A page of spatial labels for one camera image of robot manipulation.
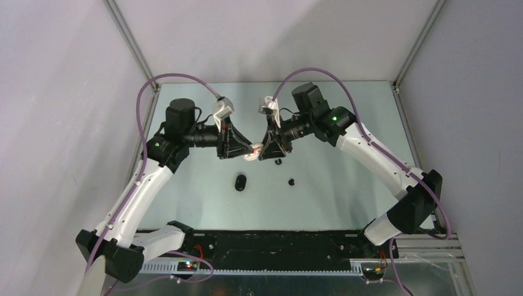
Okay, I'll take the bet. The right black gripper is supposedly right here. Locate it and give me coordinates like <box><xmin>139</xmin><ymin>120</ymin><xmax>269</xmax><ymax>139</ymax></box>
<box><xmin>258</xmin><ymin>113</ymin><xmax>314</xmax><ymax>160</ymax></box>

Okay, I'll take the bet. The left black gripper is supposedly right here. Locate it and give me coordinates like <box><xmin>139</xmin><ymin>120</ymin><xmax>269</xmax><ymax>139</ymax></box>
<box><xmin>184</xmin><ymin>116</ymin><xmax>254</xmax><ymax>160</ymax></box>

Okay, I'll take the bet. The white earbud charging case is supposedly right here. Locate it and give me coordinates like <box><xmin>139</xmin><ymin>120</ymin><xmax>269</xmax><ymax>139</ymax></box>
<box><xmin>243</xmin><ymin>142</ymin><xmax>263</xmax><ymax>162</ymax></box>

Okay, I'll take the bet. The black earbud charging case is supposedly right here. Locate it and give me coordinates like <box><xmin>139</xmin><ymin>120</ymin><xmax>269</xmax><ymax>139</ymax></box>
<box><xmin>234</xmin><ymin>174</ymin><xmax>247</xmax><ymax>192</ymax></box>

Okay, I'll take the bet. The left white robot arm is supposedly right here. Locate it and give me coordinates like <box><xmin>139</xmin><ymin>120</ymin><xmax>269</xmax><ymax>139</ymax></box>
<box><xmin>76</xmin><ymin>97</ymin><xmax>253</xmax><ymax>283</ymax></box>

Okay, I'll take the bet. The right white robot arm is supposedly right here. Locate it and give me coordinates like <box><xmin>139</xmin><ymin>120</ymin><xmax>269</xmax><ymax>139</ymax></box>
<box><xmin>254</xmin><ymin>83</ymin><xmax>443</xmax><ymax>258</ymax></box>

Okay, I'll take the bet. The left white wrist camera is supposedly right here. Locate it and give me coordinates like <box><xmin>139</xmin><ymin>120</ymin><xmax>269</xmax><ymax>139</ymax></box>
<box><xmin>212</xmin><ymin>97</ymin><xmax>234</xmax><ymax>121</ymax></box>

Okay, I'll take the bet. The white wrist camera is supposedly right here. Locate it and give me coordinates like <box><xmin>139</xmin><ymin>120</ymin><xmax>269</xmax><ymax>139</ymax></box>
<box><xmin>258</xmin><ymin>96</ymin><xmax>281</xmax><ymax>128</ymax></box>
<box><xmin>212</xmin><ymin>97</ymin><xmax>234</xmax><ymax>121</ymax></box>

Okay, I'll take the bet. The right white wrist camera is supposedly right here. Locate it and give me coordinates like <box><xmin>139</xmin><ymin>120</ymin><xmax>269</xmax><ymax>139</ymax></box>
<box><xmin>258</xmin><ymin>96</ymin><xmax>281</xmax><ymax>128</ymax></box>

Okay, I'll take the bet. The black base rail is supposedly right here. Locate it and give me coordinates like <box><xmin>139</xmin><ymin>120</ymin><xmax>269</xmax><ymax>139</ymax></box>
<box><xmin>141</xmin><ymin>229</ymin><xmax>413</xmax><ymax>273</ymax></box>

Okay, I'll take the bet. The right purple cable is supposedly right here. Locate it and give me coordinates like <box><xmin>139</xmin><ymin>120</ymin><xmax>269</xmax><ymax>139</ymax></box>
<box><xmin>271</xmin><ymin>67</ymin><xmax>452</xmax><ymax>296</ymax></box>

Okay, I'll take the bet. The purple cable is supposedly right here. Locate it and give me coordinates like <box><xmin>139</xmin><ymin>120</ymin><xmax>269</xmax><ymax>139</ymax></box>
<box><xmin>84</xmin><ymin>73</ymin><xmax>223</xmax><ymax>296</ymax></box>
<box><xmin>271</xmin><ymin>67</ymin><xmax>452</xmax><ymax>296</ymax></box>

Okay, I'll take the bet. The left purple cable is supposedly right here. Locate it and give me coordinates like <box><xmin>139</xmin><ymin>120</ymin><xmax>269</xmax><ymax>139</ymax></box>
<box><xmin>84</xmin><ymin>73</ymin><xmax>223</xmax><ymax>296</ymax></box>

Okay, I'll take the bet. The left aluminium frame post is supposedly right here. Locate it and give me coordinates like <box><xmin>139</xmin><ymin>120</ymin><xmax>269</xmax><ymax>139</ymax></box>
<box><xmin>102</xmin><ymin>0</ymin><xmax>154</xmax><ymax>80</ymax></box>

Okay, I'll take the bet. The aluminium frame post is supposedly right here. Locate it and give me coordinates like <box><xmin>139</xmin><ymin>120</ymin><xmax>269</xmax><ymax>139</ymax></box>
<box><xmin>102</xmin><ymin>0</ymin><xmax>154</xmax><ymax>80</ymax></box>
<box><xmin>392</xmin><ymin>0</ymin><xmax>448</xmax><ymax>94</ymax></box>

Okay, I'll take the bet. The right aluminium frame post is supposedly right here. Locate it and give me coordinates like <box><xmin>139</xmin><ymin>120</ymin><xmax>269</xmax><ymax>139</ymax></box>
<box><xmin>392</xmin><ymin>0</ymin><xmax>448</xmax><ymax>94</ymax></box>

